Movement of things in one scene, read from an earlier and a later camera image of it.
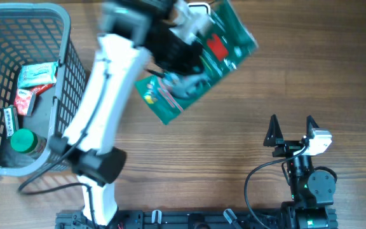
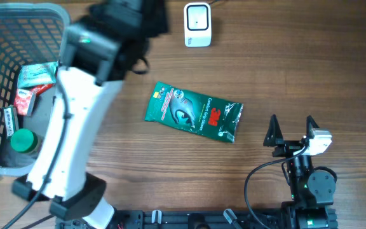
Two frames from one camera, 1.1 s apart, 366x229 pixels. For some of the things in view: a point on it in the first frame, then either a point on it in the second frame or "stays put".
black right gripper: (287, 146) stays put
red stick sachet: (40, 88) stays put
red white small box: (23, 101) stays put
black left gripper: (183, 61) to (112, 8)
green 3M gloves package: (225, 44) to (182, 109)
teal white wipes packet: (37, 74) stays put
